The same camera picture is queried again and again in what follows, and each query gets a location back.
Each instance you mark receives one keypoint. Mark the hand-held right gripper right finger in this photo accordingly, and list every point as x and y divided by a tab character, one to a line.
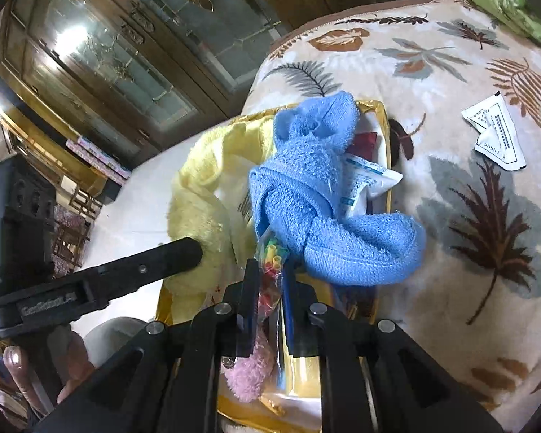
289	311

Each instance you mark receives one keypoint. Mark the clear packet of colourful pieces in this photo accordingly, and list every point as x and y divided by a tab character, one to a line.
274	279

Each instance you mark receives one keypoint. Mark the white packet with blue print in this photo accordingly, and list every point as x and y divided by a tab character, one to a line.
369	180

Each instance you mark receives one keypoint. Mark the wooden cabinet with glass doors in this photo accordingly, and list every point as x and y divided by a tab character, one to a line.
117	54

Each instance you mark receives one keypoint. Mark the leaf-print blanket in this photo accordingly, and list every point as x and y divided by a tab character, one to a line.
455	76

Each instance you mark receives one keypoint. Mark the white mattress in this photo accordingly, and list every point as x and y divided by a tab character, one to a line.
139	207

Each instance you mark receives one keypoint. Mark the gold plastic packaging bag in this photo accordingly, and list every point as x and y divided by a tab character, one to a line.
374	117

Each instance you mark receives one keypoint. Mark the pink fluffy towel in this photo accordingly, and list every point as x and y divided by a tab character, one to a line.
252	370

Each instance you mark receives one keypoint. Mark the stack of pink boxes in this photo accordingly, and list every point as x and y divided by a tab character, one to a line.
99	158

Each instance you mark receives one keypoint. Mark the person's left hand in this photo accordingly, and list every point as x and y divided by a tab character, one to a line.
22	370

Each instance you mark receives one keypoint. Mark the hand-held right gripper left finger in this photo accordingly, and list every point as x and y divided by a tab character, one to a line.
251	297

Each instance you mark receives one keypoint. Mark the torn white paper packet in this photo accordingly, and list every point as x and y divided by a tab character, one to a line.
496	131

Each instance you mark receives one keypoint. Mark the wooden lattice rack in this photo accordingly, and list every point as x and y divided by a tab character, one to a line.
74	230

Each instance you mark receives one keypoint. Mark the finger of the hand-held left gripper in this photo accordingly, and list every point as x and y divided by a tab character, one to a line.
162	259

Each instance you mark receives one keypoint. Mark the yellow towel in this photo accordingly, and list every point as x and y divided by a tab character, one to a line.
198	198

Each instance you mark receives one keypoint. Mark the blue towel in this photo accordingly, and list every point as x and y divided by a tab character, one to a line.
306	176

